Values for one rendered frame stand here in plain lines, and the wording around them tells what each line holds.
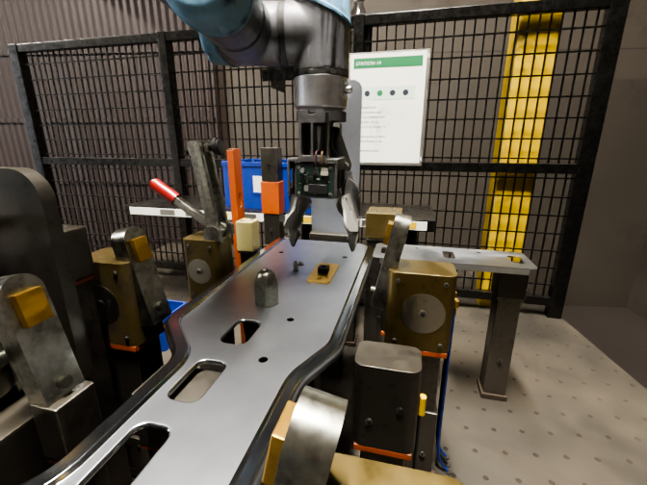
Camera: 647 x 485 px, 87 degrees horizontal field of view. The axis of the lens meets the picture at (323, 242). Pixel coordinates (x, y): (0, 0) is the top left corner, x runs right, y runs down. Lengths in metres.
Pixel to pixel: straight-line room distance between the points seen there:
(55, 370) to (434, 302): 0.42
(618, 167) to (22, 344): 3.12
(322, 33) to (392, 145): 0.62
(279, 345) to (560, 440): 0.58
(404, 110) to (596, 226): 2.29
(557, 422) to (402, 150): 0.74
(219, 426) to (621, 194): 3.06
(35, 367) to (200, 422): 0.16
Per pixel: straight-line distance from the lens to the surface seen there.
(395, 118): 1.07
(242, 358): 0.38
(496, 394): 0.85
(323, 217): 0.83
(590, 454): 0.83
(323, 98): 0.49
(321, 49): 0.50
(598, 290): 3.34
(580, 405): 0.93
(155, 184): 0.68
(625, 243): 3.30
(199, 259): 0.64
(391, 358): 0.39
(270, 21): 0.51
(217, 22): 0.38
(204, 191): 0.61
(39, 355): 0.40
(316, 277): 0.56
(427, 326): 0.51
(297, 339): 0.40
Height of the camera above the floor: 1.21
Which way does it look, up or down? 16 degrees down
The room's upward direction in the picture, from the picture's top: straight up
